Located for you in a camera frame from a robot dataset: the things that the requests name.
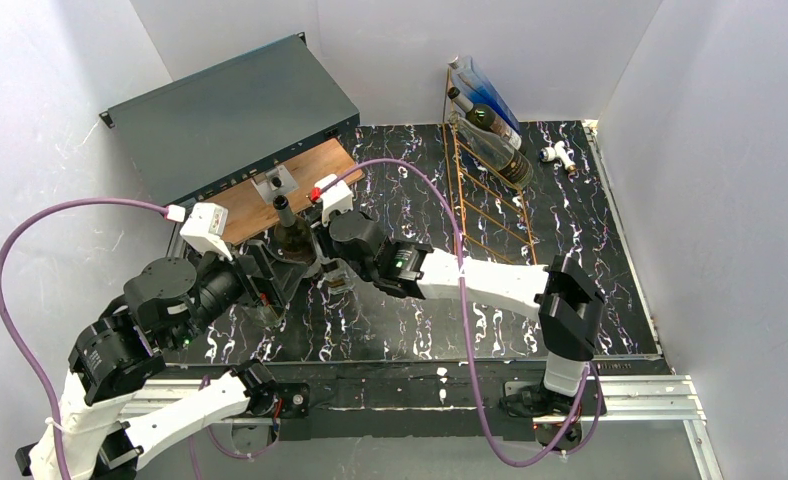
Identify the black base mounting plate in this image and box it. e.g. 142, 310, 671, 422
181, 360, 607, 444

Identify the clear round glass bottle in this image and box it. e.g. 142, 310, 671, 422
242, 304, 286, 328

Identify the aluminium frame rail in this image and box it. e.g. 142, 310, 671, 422
118, 375, 723, 479

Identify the purple cable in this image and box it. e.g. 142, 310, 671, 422
321, 158, 604, 468
0, 197, 283, 480

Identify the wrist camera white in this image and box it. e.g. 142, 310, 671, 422
308, 174, 354, 226
180, 202, 233, 260

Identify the clear tall glass bottle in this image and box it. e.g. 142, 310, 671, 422
447, 112, 533, 190

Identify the blue glass bottle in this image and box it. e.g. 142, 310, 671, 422
448, 55, 520, 133

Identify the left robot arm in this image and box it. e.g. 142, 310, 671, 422
15, 245, 307, 479

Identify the white pipe fitting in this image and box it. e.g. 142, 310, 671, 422
539, 141, 577, 175

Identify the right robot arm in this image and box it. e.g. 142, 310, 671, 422
312, 211, 606, 417

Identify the metal bracket with knob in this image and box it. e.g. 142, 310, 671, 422
251, 165, 299, 204

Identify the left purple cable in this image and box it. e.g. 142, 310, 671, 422
0, 197, 283, 480

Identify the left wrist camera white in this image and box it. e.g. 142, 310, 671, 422
180, 202, 233, 260

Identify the gold wire wine rack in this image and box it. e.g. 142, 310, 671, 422
441, 97, 537, 265

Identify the grey rack server box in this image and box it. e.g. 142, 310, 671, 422
99, 33, 360, 207

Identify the wooden board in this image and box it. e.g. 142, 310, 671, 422
209, 139, 356, 245

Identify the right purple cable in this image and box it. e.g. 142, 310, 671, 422
321, 158, 604, 468

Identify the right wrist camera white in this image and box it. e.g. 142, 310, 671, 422
308, 174, 354, 226

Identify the dark brown wine bottle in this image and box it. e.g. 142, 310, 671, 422
447, 86, 526, 154

